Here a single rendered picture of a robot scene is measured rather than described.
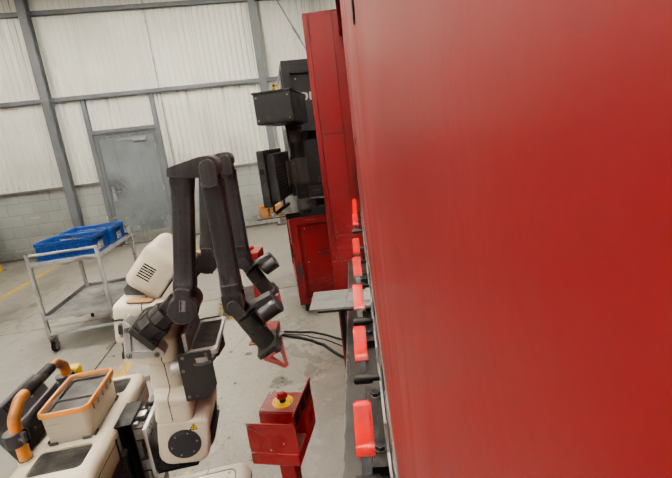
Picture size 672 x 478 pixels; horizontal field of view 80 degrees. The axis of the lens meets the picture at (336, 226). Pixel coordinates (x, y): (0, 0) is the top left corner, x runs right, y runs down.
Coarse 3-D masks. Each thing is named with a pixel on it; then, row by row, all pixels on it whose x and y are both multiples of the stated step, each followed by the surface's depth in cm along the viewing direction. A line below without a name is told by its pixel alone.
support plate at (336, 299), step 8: (352, 288) 171; (368, 288) 169; (320, 296) 167; (328, 296) 166; (336, 296) 165; (344, 296) 164; (312, 304) 160; (320, 304) 159; (328, 304) 158; (336, 304) 157; (344, 304) 156; (352, 304) 155; (368, 304) 154
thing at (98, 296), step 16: (32, 256) 351; (80, 256) 357; (96, 256) 359; (32, 272) 354; (80, 288) 436; (96, 288) 439; (112, 288) 432; (64, 304) 399; (80, 304) 394; (96, 304) 389; (112, 304) 371; (48, 336) 366
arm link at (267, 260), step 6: (240, 258) 151; (258, 258) 157; (264, 258) 155; (270, 258) 155; (240, 264) 151; (246, 264) 152; (252, 264) 154; (264, 264) 154; (270, 264) 154; (276, 264) 155; (246, 270) 152; (264, 270) 154; (270, 270) 155
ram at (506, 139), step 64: (384, 0) 7; (448, 0) 3; (512, 0) 2; (576, 0) 1; (640, 0) 1; (384, 64) 8; (448, 64) 3; (512, 64) 2; (576, 64) 1; (640, 64) 1; (384, 128) 10; (448, 128) 3; (512, 128) 2; (576, 128) 1; (640, 128) 1; (384, 192) 12; (448, 192) 4; (512, 192) 2; (576, 192) 1; (640, 192) 1; (384, 256) 16; (448, 256) 4; (512, 256) 2; (576, 256) 2; (640, 256) 1; (384, 320) 24; (448, 320) 4; (512, 320) 2; (576, 320) 2; (640, 320) 1; (448, 384) 5; (512, 384) 2; (576, 384) 2; (640, 384) 1; (448, 448) 5; (512, 448) 2; (576, 448) 2; (640, 448) 1
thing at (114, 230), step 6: (114, 222) 438; (120, 222) 432; (72, 228) 428; (78, 228) 433; (84, 228) 434; (90, 228) 435; (96, 228) 436; (102, 228) 405; (108, 228) 406; (114, 228) 415; (120, 228) 432; (60, 234) 399; (108, 234) 407; (114, 234) 412; (120, 234) 429; (108, 240) 409; (114, 240) 412
